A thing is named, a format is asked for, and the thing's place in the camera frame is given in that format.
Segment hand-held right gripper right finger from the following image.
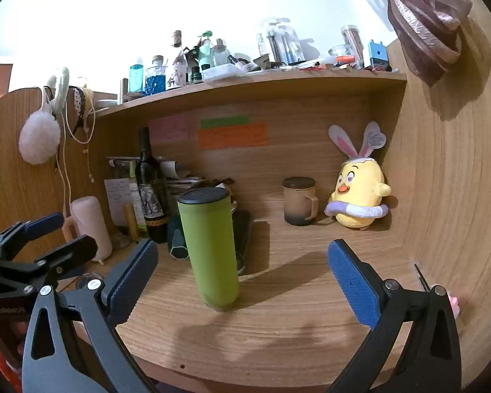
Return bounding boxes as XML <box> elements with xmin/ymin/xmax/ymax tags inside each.
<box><xmin>326</xmin><ymin>238</ymin><xmax>462</xmax><ymax>393</ymax></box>

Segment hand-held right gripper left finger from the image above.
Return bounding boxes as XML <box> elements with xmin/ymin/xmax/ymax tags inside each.
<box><xmin>21</xmin><ymin>238</ymin><xmax>159</xmax><ymax>393</ymax></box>

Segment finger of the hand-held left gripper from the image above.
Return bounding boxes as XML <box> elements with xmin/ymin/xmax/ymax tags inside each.
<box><xmin>0</xmin><ymin>212</ymin><xmax>65</xmax><ymax>263</ymax></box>
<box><xmin>0</xmin><ymin>235</ymin><xmax>99</xmax><ymax>292</ymax></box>

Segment green tumbler cup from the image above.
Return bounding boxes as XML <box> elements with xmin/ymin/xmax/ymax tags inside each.
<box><xmin>177</xmin><ymin>187</ymin><xmax>241</xmax><ymax>311</ymax></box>

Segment pink insulated bottle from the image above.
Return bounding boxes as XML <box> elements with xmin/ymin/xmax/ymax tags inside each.
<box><xmin>63</xmin><ymin>196</ymin><xmax>114</xmax><ymax>262</ymax></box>

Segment dark green hexagonal container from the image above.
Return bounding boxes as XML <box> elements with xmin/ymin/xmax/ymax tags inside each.
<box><xmin>167</xmin><ymin>213</ymin><xmax>191</xmax><ymax>261</ymax></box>

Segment dark pen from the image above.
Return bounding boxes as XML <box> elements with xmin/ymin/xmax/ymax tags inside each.
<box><xmin>413</xmin><ymin>264</ymin><xmax>431</xmax><ymax>292</ymax></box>

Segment white handwritten note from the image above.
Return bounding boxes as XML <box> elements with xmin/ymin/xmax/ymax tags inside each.
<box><xmin>103</xmin><ymin>178</ymin><xmax>136</xmax><ymax>230</ymax></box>

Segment white fluffy pompom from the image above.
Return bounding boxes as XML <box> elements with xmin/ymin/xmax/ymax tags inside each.
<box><xmin>18</xmin><ymin>110</ymin><xmax>62</xmax><ymax>165</ymax></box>

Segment yellow chick plush toy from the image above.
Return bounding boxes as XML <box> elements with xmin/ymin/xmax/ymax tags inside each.
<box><xmin>324</xmin><ymin>122</ymin><xmax>392</xmax><ymax>231</ymax></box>

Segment brown lidded mug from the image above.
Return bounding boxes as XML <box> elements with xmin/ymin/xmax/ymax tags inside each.
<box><xmin>282</xmin><ymin>177</ymin><xmax>319</xmax><ymax>227</ymax></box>

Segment dark wine bottle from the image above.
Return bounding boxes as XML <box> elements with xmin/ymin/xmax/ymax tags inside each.
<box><xmin>135</xmin><ymin>127</ymin><xmax>169</xmax><ymax>245</ymax></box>

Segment pile of papers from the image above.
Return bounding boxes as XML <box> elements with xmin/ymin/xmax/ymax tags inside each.
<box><xmin>164</xmin><ymin>175</ymin><xmax>239</xmax><ymax>214</ymax></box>

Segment black lace headband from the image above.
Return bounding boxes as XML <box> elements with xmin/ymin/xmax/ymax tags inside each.
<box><xmin>71</xmin><ymin>86</ymin><xmax>92</xmax><ymax>134</ymax></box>

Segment white earmuffs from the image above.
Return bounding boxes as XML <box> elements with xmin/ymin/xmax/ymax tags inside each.
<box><xmin>44</xmin><ymin>66</ymin><xmax>71</xmax><ymax>120</ymax></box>

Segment pink sticky note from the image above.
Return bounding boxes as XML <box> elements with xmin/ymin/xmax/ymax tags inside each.
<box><xmin>148</xmin><ymin>115</ymin><xmax>191</xmax><ymax>145</ymax></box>

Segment blue liquid bottle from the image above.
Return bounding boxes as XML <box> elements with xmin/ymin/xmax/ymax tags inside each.
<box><xmin>128</xmin><ymin>58</ymin><xmax>145</xmax><ymax>95</ymax></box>

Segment orange sticky note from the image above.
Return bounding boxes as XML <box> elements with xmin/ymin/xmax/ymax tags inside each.
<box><xmin>197</xmin><ymin>122</ymin><xmax>269</xmax><ymax>150</ymax></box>

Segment blue bead jar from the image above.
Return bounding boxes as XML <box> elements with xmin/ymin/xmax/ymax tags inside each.
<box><xmin>144</xmin><ymin>55</ymin><xmax>168</xmax><ymax>96</ymax></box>

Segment green sticky note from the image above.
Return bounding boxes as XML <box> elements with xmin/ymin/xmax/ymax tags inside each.
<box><xmin>200</xmin><ymin>115</ymin><xmax>250</xmax><ymax>129</ymax></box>

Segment clear glass bottle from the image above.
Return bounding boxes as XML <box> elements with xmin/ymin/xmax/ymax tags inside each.
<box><xmin>170</xmin><ymin>29</ymin><xmax>189</xmax><ymax>89</ymax></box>

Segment wooden shelf board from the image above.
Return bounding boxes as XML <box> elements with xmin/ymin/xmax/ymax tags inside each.
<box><xmin>93</xmin><ymin>69</ymin><xmax>408</xmax><ymax>120</ymax></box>

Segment white plastic tray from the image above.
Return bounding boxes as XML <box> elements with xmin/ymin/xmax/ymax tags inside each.
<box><xmin>201</xmin><ymin>63</ymin><xmax>240</xmax><ymax>83</ymax></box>

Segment blue box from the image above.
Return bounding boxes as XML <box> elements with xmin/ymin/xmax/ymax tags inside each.
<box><xmin>367</xmin><ymin>40</ymin><xmax>390</xmax><ymax>71</ymax></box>

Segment mint pump bottle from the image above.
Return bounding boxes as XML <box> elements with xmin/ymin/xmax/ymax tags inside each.
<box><xmin>198</xmin><ymin>30</ymin><xmax>214</xmax><ymax>70</ymax></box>

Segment glass jar brown contents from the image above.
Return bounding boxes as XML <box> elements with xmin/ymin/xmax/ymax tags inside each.
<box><xmin>340</xmin><ymin>25</ymin><xmax>365</xmax><ymax>68</ymax></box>

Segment clear toothbrush pack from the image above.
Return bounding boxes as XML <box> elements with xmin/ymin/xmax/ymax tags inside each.
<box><xmin>255</xmin><ymin>18</ymin><xmax>306</xmax><ymax>66</ymax></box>

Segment white cable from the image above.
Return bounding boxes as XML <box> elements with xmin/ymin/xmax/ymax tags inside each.
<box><xmin>56</xmin><ymin>86</ymin><xmax>97</xmax><ymax>222</ymax></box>

